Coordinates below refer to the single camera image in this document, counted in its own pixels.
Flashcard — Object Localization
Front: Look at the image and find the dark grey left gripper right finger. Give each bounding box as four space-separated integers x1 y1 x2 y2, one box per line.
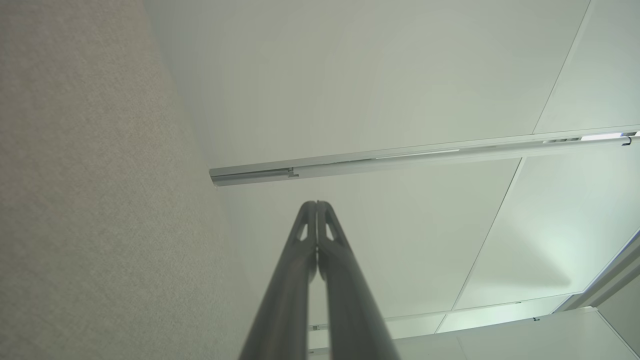
318 201 401 360

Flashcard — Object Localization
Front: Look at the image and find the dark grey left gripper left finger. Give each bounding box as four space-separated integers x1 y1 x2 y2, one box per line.
239 201 318 360

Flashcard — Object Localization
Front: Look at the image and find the grey double partition post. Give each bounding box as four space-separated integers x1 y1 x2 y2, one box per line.
209 131 640 188

